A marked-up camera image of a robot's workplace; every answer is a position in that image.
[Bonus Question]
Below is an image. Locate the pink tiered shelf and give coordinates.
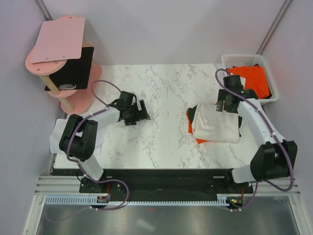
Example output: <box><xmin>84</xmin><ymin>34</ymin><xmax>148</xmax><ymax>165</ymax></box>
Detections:
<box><xmin>25</xmin><ymin>16</ymin><xmax>102</xmax><ymax>114</ymax></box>

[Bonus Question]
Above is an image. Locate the pink clipboard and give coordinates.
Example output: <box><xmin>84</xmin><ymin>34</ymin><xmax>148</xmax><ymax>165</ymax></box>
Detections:
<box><xmin>30</xmin><ymin>17</ymin><xmax>85</xmax><ymax>64</ymax></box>

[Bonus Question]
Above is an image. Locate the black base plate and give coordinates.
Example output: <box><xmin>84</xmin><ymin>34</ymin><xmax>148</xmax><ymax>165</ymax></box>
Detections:
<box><xmin>79</xmin><ymin>169</ymin><xmax>253</xmax><ymax>201</ymax></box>

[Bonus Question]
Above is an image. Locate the white folded t-shirt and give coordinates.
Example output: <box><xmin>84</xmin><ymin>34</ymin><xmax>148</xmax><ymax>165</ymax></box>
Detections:
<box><xmin>49</xmin><ymin>118</ymin><xmax>108</xmax><ymax>156</ymax></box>

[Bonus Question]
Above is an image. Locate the black clipboard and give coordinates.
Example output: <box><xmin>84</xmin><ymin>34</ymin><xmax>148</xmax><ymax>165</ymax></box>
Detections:
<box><xmin>49</xmin><ymin>47</ymin><xmax>94</xmax><ymax>91</ymax></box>

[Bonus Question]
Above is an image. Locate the orange t-shirt in basket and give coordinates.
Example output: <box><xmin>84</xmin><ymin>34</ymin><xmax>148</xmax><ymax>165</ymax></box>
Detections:
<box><xmin>226</xmin><ymin>66</ymin><xmax>270</xmax><ymax>99</ymax></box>

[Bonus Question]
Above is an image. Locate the orange t-shirt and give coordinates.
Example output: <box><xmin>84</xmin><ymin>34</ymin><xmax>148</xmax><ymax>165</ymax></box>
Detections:
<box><xmin>226</xmin><ymin>66</ymin><xmax>270</xmax><ymax>99</ymax></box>
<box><xmin>186</xmin><ymin>111</ymin><xmax>208</xmax><ymax>144</ymax></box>

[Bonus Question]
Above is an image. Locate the cream and green t-shirt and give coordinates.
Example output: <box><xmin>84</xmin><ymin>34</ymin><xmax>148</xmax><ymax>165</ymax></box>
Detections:
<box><xmin>187</xmin><ymin>104</ymin><xmax>242</xmax><ymax>143</ymax></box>

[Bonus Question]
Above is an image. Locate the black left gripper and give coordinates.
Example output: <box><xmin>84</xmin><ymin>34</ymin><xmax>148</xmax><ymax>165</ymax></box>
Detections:
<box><xmin>124</xmin><ymin>100</ymin><xmax>150</xmax><ymax>126</ymax></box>

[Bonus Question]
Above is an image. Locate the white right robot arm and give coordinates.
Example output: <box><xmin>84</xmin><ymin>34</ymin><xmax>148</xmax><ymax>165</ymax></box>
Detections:
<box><xmin>216</xmin><ymin>75</ymin><xmax>298</xmax><ymax>193</ymax></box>

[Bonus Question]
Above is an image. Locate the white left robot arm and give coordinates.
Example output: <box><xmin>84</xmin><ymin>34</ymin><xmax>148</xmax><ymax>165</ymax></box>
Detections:
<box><xmin>59</xmin><ymin>91</ymin><xmax>150</xmax><ymax>192</ymax></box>

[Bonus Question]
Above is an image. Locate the white plastic basket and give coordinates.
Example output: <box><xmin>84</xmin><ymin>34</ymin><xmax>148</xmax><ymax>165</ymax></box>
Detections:
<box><xmin>221</xmin><ymin>53</ymin><xmax>279</xmax><ymax>104</ymax></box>

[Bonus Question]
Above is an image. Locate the white slotted cable duct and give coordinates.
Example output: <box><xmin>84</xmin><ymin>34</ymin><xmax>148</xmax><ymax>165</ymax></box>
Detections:
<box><xmin>45</xmin><ymin>195</ymin><xmax>229</xmax><ymax>206</ymax></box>

